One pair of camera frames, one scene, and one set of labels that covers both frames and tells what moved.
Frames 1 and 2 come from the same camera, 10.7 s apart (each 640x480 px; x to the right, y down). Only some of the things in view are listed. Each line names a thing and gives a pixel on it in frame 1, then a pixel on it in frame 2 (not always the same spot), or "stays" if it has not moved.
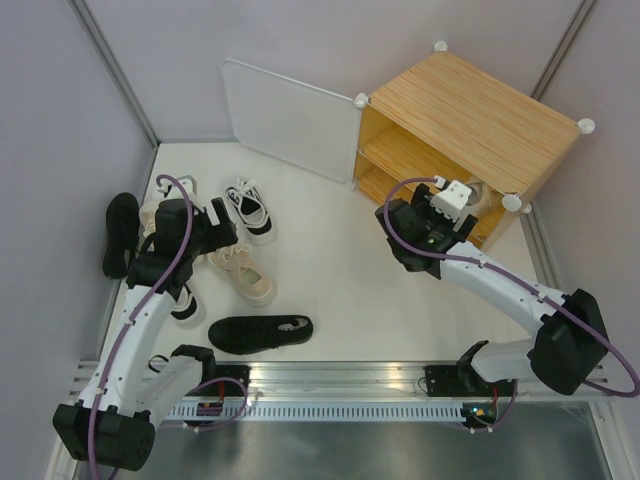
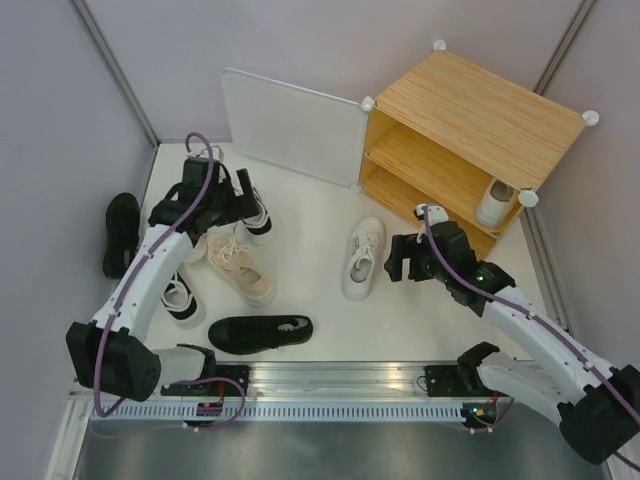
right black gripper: (421, 205) to (403, 246)
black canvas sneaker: (252, 335) stays
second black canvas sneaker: (122, 233) stays
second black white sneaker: (188, 313) stays
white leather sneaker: (147, 214) to (366, 246)
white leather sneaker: (483, 198) to (496, 207)
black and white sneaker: (252, 211) stays
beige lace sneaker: (239, 266) stays
